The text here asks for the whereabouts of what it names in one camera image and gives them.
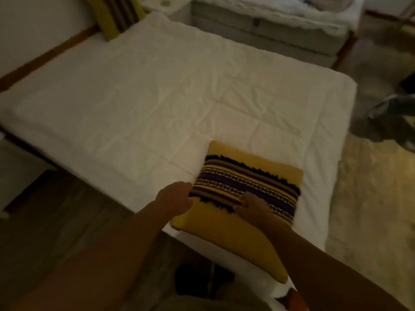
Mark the person's black shoe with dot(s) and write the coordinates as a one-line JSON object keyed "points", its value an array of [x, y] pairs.
{"points": [[193, 281]]}

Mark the person's left forearm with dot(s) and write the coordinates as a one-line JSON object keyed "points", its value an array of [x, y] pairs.
{"points": [[97, 265]]}

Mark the person's light trousers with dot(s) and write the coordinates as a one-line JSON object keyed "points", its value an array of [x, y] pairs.
{"points": [[227, 301]]}

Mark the yellow embroidered cushion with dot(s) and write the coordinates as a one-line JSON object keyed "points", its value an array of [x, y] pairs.
{"points": [[227, 236], [110, 16]]}

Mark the person's right forearm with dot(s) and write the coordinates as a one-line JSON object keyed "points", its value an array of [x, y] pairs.
{"points": [[324, 272]]}

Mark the person's right hand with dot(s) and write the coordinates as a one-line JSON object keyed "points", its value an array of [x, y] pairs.
{"points": [[256, 210]]}

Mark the person's left hand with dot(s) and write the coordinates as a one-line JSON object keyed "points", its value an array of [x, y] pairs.
{"points": [[176, 199]]}

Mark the white quilted bed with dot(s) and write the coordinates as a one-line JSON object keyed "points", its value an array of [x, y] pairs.
{"points": [[162, 93]]}

